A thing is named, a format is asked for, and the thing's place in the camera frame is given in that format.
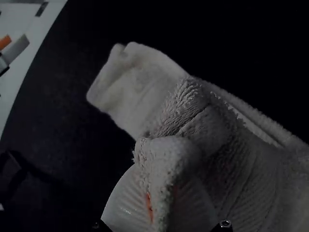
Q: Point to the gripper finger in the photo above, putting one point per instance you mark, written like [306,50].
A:
[193,207]
[125,200]

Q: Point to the pale towel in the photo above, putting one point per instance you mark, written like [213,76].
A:
[169,96]

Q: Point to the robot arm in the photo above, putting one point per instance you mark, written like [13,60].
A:
[12,174]

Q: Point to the black mat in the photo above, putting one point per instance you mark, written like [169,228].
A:
[217,36]

